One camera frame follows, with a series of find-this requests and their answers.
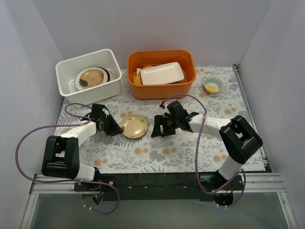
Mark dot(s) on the orange plastic bin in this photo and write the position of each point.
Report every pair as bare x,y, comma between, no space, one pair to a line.
141,59

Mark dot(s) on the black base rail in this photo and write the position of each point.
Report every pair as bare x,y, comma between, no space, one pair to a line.
154,186

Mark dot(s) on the white ceramic mug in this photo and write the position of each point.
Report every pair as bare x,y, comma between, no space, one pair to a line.
64,130

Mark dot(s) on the white plastic bin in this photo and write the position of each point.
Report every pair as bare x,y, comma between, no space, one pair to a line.
67,70

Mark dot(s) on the tan round plate in bin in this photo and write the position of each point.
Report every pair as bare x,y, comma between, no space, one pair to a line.
137,80

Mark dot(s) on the pink plate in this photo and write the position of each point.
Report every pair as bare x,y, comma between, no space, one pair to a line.
112,75

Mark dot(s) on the floral table mat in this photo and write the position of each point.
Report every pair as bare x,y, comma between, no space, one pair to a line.
182,152

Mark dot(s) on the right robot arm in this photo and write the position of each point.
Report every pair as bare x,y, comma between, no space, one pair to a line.
240,139

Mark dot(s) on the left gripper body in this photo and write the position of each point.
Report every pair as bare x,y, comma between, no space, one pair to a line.
108,125

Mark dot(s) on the beige plate with red marks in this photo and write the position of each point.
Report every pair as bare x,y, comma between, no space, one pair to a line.
133,126

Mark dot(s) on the white rectangular tray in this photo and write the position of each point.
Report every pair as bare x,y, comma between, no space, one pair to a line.
162,74

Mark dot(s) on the brown glossy small plate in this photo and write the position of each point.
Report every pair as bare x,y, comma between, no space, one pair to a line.
91,78

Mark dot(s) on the patterned small bowl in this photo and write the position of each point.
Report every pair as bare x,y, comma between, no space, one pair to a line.
213,84

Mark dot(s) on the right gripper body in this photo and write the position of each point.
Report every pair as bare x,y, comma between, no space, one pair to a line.
165,124

